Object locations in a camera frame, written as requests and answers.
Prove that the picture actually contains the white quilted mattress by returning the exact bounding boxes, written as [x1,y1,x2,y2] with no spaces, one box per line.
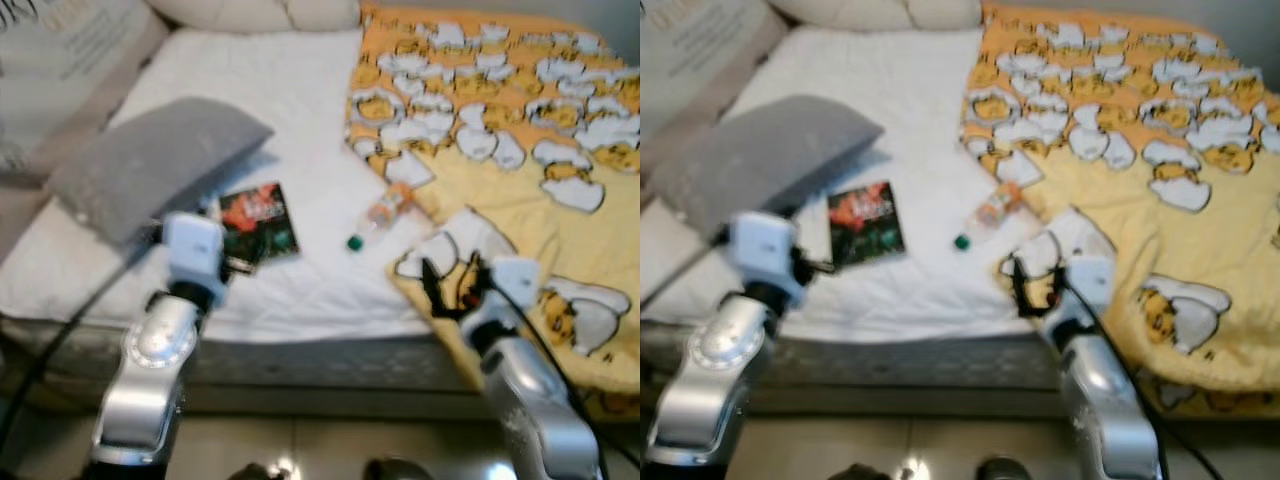
[0,27,471,346]
[640,27,1076,346]

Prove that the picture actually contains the orange label plastic bottle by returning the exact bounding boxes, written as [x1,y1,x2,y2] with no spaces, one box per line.
[346,183,416,251]
[953,183,1023,251]

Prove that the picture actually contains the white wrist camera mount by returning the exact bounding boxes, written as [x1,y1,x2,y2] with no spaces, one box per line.
[487,257,541,311]
[160,212,229,291]
[728,212,799,296]
[1065,255,1116,316]

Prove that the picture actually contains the short beige headboard cushion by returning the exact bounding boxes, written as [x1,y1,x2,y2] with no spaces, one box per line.
[285,0,361,31]
[905,0,984,29]

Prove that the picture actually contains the grey bed base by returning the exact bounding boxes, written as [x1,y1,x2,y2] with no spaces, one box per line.
[640,320,1066,416]
[0,318,491,416]

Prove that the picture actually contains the yellow cartoon print blanket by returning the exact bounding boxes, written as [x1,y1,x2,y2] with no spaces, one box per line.
[960,3,1280,416]
[345,3,641,421]

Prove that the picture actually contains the dark right robot foot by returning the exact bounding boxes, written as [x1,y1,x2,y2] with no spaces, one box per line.
[365,458,431,480]
[975,458,1031,480]

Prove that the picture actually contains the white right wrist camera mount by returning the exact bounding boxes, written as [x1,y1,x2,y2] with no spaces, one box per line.
[1065,255,1116,316]
[487,257,541,311]

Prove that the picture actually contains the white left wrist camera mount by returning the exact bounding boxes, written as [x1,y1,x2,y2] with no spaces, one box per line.
[728,212,799,296]
[160,212,229,291]

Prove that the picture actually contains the large white ornament print pillow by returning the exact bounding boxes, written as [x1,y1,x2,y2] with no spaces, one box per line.
[640,0,791,171]
[0,0,171,186]

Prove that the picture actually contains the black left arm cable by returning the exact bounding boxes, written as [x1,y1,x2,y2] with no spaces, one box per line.
[640,230,736,311]
[0,235,166,451]

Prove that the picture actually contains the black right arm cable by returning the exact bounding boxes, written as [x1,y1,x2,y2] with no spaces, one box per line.
[500,285,641,471]
[1065,280,1221,480]

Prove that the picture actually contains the grey plush pillow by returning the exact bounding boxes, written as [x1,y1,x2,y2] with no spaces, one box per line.
[650,95,886,246]
[45,97,276,249]

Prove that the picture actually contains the red and green cover book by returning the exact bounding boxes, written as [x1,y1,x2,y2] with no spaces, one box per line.
[217,181,301,269]
[828,180,907,266]

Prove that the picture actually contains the long beige headboard cushion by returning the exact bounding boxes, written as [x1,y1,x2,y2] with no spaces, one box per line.
[765,0,916,29]
[145,0,291,31]

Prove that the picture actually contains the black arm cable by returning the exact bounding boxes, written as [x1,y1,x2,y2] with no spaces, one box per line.
[500,285,641,471]
[0,235,166,451]
[640,230,736,311]
[1065,280,1221,480]

